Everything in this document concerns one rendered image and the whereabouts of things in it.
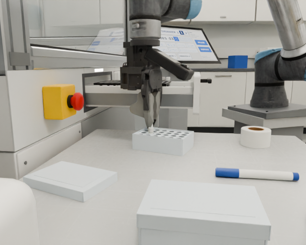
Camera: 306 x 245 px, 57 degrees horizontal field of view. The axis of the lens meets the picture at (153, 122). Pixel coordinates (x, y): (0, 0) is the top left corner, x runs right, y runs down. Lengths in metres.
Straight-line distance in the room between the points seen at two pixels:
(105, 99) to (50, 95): 0.24
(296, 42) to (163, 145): 0.67
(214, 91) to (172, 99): 3.14
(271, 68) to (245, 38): 3.55
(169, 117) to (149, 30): 1.20
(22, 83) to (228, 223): 0.44
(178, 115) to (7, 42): 1.44
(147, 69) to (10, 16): 0.29
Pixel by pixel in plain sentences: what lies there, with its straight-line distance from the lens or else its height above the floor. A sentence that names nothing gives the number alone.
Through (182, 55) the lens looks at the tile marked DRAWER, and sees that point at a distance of 1.76.
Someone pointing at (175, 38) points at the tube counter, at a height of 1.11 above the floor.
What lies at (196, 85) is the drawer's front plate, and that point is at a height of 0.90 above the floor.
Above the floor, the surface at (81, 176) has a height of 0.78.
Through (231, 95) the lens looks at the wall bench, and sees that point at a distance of 3.99.
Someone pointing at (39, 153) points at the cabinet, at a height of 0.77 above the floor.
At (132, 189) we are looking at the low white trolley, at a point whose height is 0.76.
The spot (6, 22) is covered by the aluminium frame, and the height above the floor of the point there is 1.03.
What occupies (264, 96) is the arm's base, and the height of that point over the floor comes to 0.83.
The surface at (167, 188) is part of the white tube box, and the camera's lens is 0.34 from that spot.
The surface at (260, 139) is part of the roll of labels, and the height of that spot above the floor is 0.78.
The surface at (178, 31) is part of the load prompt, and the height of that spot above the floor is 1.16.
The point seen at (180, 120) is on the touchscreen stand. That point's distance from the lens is 1.89.
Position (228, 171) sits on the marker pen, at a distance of 0.52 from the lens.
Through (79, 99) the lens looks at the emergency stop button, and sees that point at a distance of 0.63.
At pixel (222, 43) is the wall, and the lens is 4.66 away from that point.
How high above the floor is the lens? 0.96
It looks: 12 degrees down
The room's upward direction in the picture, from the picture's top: straight up
